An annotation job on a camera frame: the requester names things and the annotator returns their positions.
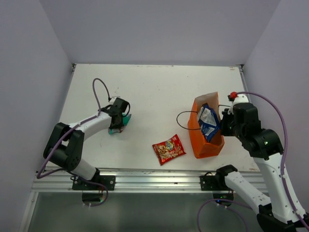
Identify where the teal snack packet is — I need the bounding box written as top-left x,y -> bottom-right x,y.
108,114 -> 132,135

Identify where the blue snack packet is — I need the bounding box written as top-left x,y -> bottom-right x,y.
197,103 -> 220,142

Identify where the orange paper bag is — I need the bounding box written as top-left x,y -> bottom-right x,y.
181,92 -> 225,159

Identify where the red snack packet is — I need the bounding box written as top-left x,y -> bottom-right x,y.
152,134 -> 186,166

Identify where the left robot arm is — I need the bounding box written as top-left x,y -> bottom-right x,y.
43,97 -> 131,190

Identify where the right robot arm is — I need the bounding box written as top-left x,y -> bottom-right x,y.
215,103 -> 309,232

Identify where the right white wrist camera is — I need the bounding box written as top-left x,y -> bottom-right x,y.
228,92 -> 249,114

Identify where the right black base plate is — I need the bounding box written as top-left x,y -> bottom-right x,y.
199,172 -> 228,191

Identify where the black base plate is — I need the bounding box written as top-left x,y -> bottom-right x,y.
199,172 -> 228,191
70,175 -> 116,191

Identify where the aluminium mounting rail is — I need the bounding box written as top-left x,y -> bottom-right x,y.
31,168 -> 273,194

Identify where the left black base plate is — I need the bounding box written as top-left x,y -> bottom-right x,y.
70,175 -> 116,191

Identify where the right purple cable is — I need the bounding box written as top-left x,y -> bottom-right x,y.
197,91 -> 309,232

